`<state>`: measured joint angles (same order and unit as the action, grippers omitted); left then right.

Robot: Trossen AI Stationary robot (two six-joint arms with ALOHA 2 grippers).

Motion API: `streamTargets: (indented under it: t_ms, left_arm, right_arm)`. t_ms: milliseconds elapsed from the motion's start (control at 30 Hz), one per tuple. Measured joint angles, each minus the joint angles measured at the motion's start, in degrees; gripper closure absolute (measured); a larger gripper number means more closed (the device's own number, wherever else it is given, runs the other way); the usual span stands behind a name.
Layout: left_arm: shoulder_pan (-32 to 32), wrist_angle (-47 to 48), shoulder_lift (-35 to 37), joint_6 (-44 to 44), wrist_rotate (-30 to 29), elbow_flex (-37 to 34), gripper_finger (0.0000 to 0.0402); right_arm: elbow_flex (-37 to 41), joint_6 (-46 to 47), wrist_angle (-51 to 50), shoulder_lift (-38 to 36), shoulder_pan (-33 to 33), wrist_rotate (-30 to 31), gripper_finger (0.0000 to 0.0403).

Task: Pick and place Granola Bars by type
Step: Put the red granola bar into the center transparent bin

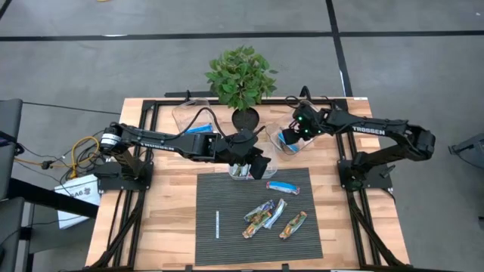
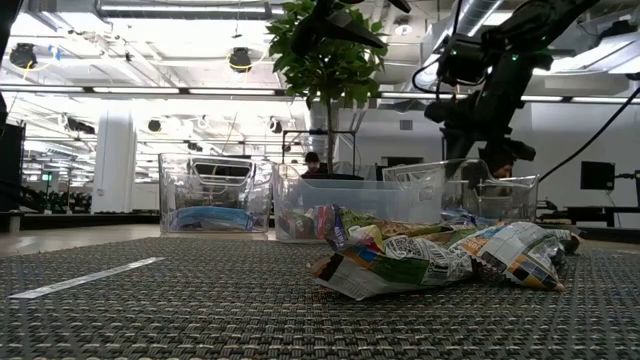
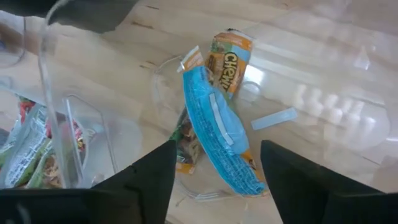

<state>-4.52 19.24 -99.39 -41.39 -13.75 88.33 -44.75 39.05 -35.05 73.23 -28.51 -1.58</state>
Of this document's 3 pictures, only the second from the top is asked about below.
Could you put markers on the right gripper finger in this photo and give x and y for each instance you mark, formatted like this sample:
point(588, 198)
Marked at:
point(507, 150)
point(456, 147)

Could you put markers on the green orange granola bar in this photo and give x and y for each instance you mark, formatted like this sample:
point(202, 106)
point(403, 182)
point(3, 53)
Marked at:
point(400, 272)
point(390, 227)

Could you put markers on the white silver granola bar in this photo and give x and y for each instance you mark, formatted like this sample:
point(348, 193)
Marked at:
point(520, 255)

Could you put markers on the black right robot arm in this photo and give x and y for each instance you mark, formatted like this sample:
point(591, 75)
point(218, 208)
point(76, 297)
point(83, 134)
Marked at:
point(540, 20)

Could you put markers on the green potted plant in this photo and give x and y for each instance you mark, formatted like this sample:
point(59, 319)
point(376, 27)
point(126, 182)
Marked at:
point(330, 75)

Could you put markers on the wide clear plastic bin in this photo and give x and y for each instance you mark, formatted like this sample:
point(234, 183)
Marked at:
point(520, 200)

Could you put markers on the small frosted plastic bin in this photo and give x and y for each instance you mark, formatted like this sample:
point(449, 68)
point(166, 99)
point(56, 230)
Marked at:
point(380, 197)

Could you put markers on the black long table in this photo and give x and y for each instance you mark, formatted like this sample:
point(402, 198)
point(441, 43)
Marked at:
point(590, 214)

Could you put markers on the narrow clear plastic bin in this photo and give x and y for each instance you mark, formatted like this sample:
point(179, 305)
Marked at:
point(215, 180)

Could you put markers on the white pillar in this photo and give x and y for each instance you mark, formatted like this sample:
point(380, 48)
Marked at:
point(114, 165)

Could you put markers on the dark ribbed placemat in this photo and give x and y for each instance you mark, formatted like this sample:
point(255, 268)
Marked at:
point(250, 330)

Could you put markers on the black low platform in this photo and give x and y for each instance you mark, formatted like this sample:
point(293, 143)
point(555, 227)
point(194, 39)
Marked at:
point(75, 221)

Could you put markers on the black cabinet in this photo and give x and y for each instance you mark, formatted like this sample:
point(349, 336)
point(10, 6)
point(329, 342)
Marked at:
point(11, 170)

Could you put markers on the black wall monitor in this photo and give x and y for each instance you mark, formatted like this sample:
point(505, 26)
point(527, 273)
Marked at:
point(597, 175)

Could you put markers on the black aluminium rig frame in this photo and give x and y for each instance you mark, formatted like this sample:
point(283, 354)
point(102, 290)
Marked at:
point(5, 20)

